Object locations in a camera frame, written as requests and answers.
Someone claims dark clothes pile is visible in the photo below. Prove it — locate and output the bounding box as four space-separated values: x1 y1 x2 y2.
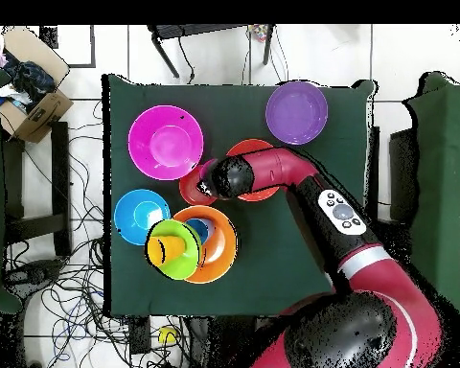
0 49 58 113

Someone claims blue cup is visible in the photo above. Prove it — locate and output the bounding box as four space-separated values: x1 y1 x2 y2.
185 218 210 245

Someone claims tangle of floor cables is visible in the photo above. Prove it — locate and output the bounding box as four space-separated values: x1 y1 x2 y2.
1 99 191 368

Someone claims blue round bowl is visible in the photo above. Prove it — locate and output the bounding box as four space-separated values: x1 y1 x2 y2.
113 188 172 246

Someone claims black pedestal foot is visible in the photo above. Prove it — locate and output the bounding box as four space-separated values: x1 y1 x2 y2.
4 258 65 297

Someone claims small red bowl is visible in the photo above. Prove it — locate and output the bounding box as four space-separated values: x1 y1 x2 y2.
178 164 218 207

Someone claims yellow ball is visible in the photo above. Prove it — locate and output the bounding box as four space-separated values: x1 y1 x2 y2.
157 326 178 345

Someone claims purple bowl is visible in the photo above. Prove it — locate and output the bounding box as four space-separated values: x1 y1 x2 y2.
264 80 329 146

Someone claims large orange bowl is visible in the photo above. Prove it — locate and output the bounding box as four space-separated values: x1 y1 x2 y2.
172 204 239 285

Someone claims orange cup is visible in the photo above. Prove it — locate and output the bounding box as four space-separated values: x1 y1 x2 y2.
147 235 186 267

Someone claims dark green table cloth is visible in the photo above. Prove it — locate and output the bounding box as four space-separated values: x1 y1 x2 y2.
102 74 376 318

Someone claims cardboard box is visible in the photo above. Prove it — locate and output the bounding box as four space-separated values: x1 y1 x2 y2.
0 25 75 144

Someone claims black metal frame table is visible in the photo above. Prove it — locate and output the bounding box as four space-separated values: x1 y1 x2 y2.
147 24 276 81

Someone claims black chair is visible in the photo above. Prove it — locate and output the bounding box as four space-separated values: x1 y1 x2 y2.
365 126 420 246

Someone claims large red-orange bowl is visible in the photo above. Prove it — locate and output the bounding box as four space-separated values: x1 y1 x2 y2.
225 138 282 203

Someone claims black power adapter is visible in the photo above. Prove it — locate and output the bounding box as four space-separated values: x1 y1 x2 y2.
128 315 151 355

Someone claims pink bowl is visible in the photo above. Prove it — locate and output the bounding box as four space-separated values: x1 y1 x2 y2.
127 104 205 181

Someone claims green bowl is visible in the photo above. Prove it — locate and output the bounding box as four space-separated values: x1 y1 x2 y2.
144 218 203 282

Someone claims black bench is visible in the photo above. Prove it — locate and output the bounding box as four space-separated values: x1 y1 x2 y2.
1 121 73 257

